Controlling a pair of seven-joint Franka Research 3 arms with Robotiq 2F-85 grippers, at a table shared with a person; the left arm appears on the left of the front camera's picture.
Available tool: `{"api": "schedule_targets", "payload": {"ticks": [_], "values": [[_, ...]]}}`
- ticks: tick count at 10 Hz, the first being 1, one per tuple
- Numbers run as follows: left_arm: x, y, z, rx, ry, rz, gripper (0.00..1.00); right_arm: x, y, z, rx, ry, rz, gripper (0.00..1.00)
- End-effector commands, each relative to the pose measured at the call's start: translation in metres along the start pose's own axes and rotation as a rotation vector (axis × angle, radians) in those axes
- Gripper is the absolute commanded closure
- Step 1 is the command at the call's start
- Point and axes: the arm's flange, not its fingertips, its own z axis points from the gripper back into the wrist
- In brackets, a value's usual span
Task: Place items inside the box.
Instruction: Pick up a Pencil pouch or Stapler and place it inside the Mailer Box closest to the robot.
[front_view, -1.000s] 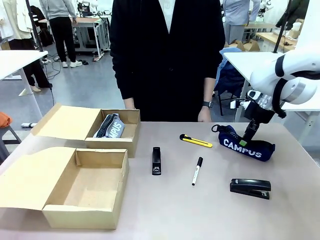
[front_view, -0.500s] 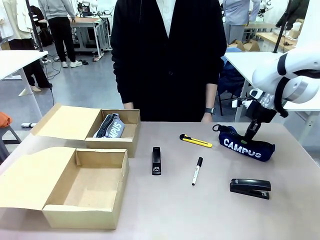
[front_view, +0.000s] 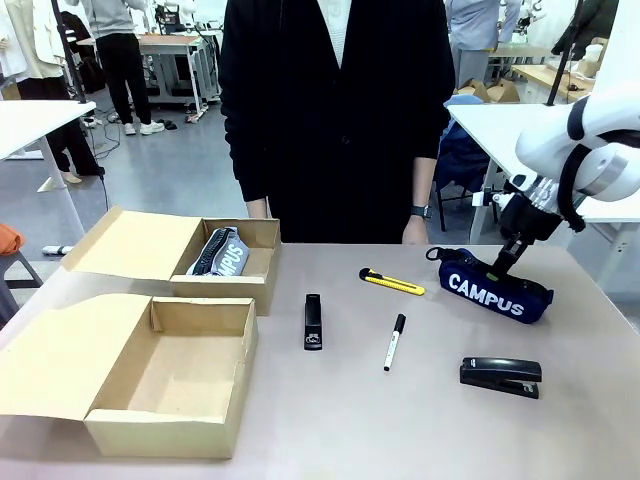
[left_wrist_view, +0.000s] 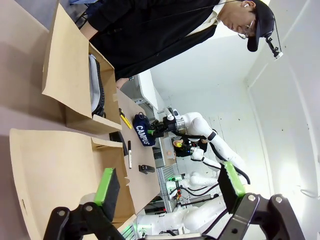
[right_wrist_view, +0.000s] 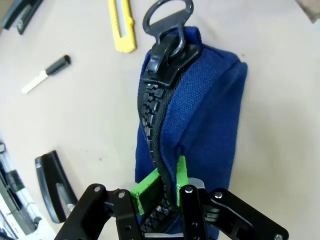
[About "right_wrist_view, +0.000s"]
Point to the white marker with black cap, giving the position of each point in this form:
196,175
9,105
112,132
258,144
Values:
58,65

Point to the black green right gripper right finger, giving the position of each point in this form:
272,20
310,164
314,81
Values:
225,215

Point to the yellow utility knife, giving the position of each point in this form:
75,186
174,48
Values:
125,46

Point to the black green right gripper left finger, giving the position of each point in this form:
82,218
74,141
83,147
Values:
96,212

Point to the black stapler with metal base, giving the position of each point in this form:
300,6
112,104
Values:
47,175

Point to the dark stapler with label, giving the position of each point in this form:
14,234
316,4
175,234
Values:
26,17

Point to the blue zippered pencil case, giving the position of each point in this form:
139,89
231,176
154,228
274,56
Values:
205,100

